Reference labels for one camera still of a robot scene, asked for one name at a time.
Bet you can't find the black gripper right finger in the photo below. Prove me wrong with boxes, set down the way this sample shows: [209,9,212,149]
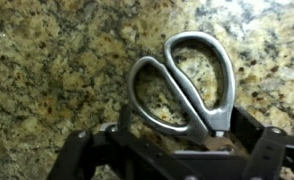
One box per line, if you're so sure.
[231,106,294,180]

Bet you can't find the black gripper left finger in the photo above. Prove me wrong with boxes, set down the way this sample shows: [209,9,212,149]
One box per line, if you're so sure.
[47,105,201,180]

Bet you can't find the metal scissors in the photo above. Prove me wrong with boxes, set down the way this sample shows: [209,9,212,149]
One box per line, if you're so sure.
[127,31,236,145]

